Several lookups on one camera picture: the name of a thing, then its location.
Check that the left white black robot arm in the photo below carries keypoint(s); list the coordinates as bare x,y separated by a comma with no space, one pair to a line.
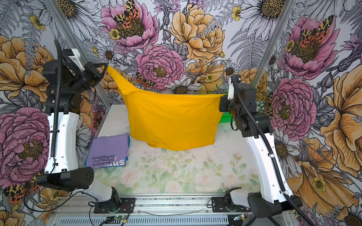
68,79

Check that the green plastic basket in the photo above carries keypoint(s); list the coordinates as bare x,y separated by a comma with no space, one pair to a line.
226,117

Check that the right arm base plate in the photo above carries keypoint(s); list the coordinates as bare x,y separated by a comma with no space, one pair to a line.
219,205

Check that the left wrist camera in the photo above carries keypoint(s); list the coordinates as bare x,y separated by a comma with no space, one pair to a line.
75,56

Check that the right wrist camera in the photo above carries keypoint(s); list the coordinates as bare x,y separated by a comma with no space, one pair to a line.
230,89

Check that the left aluminium corner post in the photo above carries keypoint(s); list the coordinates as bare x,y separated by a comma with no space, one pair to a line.
67,33

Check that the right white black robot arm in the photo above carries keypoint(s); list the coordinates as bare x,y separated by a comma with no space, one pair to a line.
275,196

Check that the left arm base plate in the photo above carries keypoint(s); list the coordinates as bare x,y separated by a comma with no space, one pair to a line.
124,205

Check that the aluminium front rail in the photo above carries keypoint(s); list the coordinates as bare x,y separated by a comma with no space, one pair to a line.
144,205

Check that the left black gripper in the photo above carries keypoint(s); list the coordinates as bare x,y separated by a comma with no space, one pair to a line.
97,73

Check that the yellow t-shirt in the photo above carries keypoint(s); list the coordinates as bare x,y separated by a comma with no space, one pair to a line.
169,121

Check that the folded purple t-shirt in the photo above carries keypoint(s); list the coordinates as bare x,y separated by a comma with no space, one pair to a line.
108,151

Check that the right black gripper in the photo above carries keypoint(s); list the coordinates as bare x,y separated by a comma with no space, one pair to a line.
223,100

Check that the aluminium corner post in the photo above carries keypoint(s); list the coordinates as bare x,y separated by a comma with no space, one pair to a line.
67,33
274,39

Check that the right aluminium corner post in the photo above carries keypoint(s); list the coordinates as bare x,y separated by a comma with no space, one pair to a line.
274,39

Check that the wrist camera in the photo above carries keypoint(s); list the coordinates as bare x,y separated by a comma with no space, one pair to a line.
75,56
230,89

